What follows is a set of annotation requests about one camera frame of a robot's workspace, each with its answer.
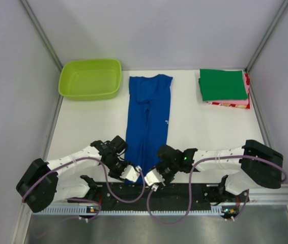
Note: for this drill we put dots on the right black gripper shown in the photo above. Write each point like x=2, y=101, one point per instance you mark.
x=167, y=180

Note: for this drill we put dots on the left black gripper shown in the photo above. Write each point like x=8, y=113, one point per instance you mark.
x=117, y=175

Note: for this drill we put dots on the blue printed t shirt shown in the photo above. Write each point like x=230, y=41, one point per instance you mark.
x=148, y=118

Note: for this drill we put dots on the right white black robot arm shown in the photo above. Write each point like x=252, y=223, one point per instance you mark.
x=249, y=166

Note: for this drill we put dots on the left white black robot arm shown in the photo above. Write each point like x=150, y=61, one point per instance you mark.
x=67, y=178

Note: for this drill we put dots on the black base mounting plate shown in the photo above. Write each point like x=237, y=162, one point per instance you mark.
x=170, y=197

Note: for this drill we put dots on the lime green plastic tub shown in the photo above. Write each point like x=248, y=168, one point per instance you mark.
x=90, y=79

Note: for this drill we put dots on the folded green t shirt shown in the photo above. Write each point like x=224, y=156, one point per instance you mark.
x=222, y=85

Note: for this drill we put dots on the folded red patterned t shirt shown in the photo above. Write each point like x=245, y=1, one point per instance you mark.
x=246, y=80

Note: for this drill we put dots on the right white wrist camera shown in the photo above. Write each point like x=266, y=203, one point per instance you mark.
x=153, y=178

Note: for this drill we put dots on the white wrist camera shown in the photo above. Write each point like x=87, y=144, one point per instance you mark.
x=131, y=173
x=153, y=178

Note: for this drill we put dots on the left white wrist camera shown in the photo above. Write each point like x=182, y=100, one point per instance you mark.
x=131, y=173

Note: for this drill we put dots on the grey slotted cable duct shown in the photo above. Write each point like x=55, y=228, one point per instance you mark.
x=83, y=210

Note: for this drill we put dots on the aluminium frame rail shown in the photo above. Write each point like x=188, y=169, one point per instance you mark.
x=258, y=194

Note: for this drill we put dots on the left aluminium corner post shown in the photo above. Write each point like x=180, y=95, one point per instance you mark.
x=41, y=33

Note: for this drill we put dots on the aluminium corner post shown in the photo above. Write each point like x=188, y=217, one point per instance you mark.
x=41, y=33
x=268, y=34

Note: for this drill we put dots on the right aluminium corner post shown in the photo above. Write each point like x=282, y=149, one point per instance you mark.
x=268, y=34

